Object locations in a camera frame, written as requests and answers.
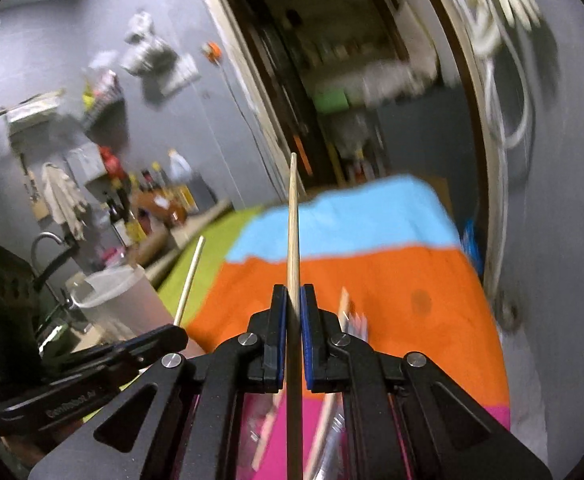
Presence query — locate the grey cabinet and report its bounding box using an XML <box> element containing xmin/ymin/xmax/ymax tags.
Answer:
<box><xmin>377</xmin><ymin>87</ymin><xmax>478</xmax><ymax>200</ymax></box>

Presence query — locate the clear plastic jug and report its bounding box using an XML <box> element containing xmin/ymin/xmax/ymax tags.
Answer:
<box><xmin>168</xmin><ymin>148</ymin><xmax>194</xmax><ymax>185</ymax></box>

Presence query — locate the green box on shelf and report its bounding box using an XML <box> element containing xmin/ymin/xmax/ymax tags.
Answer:
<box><xmin>313</xmin><ymin>89</ymin><xmax>350</xmax><ymax>115</ymax></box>

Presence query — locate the orange wall hook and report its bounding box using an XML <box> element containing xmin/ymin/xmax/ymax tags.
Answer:
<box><xmin>202</xmin><ymin>41</ymin><xmax>222</xmax><ymax>65</ymax></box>

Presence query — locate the hanging beige rag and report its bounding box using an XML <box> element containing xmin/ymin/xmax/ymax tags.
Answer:
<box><xmin>42</xmin><ymin>162</ymin><xmax>88</xmax><ymax>240</ymax></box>

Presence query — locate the chrome sink faucet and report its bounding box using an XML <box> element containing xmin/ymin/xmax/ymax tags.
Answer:
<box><xmin>30</xmin><ymin>231</ymin><xmax>79</xmax><ymax>304</ymax></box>

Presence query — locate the translucent white plastic cup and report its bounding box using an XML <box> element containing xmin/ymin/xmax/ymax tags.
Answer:
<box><xmin>71</xmin><ymin>264</ymin><xmax>173</xmax><ymax>342</ymax></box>

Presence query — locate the multicolour striped cloth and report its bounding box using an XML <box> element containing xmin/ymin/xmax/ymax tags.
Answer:
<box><xmin>82</xmin><ymin>173</ymin><xmax>512</xmax><ymax>480</ymax></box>

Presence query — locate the white wall rack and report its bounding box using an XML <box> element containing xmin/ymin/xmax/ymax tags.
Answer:
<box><xmin>0</xmin><ymin>89</ymin><xmax>65</xmax><ymax>136</ymax></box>

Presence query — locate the wooden chopstick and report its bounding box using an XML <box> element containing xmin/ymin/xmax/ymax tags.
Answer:
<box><xmin>286</xmin><ymin>153</ymin><xmax>303</xmax><ymax>479</ymax></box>
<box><xmin>173</xmin><ymin>235</ymin><xmax>205</xmax><ymax>326</ymax></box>

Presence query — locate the wire wall shelf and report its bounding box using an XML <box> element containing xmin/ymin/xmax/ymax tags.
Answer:
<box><xmin>80</xmin><ymin>70</ymin><xmax>124</xmax><ymax>130</ymax></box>

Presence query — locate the dark soy sauce bottle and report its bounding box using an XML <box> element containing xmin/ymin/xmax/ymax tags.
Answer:
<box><xmin>106</xmin><ymin>195</ymin><xmax>132</xmax><ymax>247</ymax></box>

